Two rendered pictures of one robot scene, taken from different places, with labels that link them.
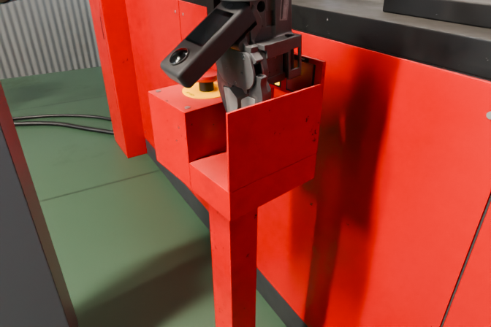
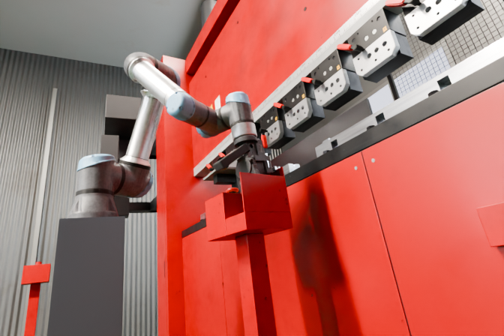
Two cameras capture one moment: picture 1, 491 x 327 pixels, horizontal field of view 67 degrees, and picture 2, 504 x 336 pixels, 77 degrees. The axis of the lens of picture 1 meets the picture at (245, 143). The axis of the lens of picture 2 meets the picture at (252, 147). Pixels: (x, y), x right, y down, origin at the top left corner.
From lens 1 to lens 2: 59 cm
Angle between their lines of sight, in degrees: 50
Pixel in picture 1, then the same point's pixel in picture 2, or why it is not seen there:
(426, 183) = (352, 219)
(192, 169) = (226, 220)
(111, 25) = (171, 265)
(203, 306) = not seen: outside the picture
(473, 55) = (340, 151)
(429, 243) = (370, 253)
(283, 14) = (260, 150)
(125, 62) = (178, 293)
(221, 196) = (241, 218)
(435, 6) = not seen: hidden behind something
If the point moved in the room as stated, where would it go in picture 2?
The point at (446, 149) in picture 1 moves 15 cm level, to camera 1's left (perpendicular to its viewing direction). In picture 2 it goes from (351, 194) to (297, 202)
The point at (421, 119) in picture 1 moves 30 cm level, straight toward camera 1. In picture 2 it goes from (337, 189) to (298, 168)
